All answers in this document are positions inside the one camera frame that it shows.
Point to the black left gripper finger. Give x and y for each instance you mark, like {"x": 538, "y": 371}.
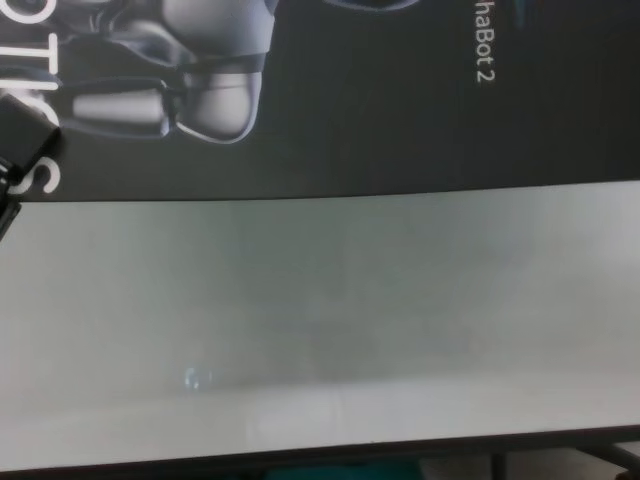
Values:
{"x": 25, "y": 130}

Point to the dark metal table leg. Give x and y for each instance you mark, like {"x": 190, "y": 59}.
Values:
{"x": 497, "y": 467}

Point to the black AI robotics poster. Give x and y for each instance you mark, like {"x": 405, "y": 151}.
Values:
{"x": 350, "y": 125}

